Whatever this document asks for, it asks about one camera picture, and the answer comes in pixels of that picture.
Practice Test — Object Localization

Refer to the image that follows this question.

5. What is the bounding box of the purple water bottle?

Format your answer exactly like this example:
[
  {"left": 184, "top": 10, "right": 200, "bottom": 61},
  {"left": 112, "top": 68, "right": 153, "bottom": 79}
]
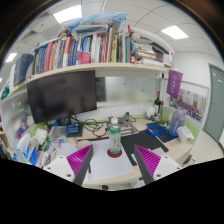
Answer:
[{"left": 168, "top": 107, "right": 188, "bottom": 137}]

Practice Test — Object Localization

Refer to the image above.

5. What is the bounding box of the grey door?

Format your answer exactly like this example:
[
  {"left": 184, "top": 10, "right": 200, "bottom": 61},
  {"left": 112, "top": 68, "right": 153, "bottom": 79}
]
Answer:
[{"left": 203, "top": 63, "right": 224, "bottom": 143}]

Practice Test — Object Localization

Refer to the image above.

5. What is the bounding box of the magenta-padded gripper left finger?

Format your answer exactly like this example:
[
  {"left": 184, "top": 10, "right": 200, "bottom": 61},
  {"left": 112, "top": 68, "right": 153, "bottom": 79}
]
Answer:
[{"left": 43, "top": 144, "right": 95, "bottom": 187}]

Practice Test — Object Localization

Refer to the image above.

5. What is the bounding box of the coiled blue cable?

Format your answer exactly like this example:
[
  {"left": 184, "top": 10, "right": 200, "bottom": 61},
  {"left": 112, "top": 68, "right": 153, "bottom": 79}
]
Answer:
[{"left": 145, "top": 123, "right": 165, "bottom": 138}]

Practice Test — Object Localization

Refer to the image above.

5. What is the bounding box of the shelf unit with books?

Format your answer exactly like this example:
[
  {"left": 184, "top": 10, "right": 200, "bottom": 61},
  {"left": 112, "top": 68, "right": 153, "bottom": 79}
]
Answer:
[{"left": 13, "top": 13, "right": 176, "bottom": 84}]

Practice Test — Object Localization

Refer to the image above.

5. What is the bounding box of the dark wine bottle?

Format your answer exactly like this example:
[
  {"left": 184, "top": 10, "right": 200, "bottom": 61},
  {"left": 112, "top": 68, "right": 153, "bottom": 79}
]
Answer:
[{"left": 153, "top": 91, "right": 163, "bottom": 116}]

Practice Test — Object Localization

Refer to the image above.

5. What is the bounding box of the wall poster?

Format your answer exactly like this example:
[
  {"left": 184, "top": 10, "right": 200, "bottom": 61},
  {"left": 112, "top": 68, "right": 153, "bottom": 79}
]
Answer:
[{"left": 169, "top": 81, "right": 209, "bottom": 123}]

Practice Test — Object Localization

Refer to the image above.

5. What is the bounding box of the blue electronics board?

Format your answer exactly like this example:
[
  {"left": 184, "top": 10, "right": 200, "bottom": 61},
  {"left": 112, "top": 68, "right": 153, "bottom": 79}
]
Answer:
[{"left": 66, "top": 123, "right": 81, "bottom": 136}]

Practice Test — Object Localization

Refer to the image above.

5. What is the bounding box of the grey metal laptop stand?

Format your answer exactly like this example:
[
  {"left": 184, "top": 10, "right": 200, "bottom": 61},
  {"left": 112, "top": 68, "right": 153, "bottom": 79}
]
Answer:
[{"left": 107, "top": 112, "right": 139, "bottom": 137}]

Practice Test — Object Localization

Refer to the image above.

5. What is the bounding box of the black desk mat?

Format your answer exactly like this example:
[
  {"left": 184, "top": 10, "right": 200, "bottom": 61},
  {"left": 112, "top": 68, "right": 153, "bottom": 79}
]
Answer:
[{"left": 120, "top": 129, "right": 169, "bottom": 167}]

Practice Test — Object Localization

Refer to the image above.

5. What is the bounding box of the purple hanging banner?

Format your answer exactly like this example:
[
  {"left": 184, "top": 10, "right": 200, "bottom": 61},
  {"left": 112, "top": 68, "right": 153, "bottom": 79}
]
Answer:
[{"left": 166, "top": 69, "right": 184, "bottom": 100}]

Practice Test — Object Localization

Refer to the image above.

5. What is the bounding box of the flat round red coaster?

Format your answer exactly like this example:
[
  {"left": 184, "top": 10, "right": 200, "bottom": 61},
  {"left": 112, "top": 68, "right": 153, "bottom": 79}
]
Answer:
[{"left": 106, "top": 148, "right": 123, "bottom": 159}]

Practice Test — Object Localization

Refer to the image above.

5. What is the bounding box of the black computer monitor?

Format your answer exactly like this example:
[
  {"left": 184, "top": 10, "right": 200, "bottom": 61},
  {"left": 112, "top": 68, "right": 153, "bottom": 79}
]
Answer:
[{"left": 26, "top": 70, "right": 98, "bottom": 124}]

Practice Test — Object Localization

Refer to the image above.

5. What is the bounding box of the white paper sheet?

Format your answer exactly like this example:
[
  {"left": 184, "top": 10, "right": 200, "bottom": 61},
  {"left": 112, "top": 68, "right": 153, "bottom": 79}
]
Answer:
[{"left": 89, "top": 138, "right": 134, "bottom": 181}]

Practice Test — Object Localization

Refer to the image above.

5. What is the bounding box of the white plastic bag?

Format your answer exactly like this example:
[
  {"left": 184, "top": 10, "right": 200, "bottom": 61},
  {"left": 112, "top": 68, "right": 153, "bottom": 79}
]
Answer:
[{"left": 176, "top": 125, "right": 195, "bottom": 144}]

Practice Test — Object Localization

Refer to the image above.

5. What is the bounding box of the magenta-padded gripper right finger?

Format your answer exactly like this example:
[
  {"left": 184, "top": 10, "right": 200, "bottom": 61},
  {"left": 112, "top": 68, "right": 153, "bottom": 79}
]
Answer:
[{"left": 133, "top": 144, "right": 183, "bottom": 185}]

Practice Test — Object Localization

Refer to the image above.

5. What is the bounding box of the green-labelled drink bottle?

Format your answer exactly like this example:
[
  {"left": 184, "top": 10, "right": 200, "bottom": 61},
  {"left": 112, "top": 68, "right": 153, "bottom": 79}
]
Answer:
[{"left": 108, "top": 116, "right": 123, "bottom": 155}]

